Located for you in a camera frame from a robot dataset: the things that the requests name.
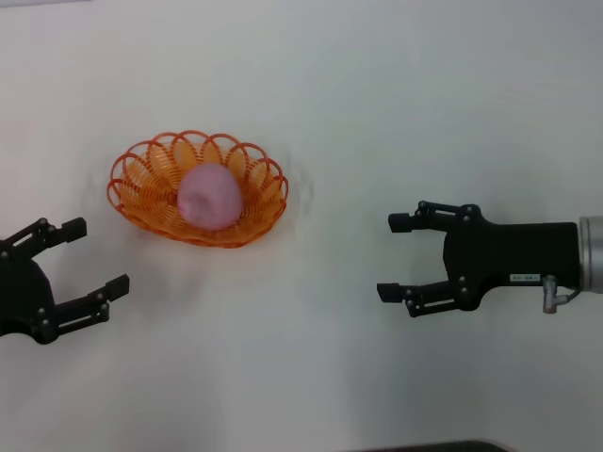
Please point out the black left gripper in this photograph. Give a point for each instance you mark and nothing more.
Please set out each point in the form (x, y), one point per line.
(23, 296)

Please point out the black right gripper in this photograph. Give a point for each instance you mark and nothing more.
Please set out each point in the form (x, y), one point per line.
(513, 254)

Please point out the pink peach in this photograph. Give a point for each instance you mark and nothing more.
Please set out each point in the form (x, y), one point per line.
(209, 198)

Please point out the orange plastic woven basket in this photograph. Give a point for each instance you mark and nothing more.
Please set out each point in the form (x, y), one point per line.
(256, 207)

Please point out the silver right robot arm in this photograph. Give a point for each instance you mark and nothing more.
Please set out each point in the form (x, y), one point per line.
(591, 254)

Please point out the dark curved robot part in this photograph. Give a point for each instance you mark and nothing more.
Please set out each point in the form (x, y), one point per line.
(438, 448)

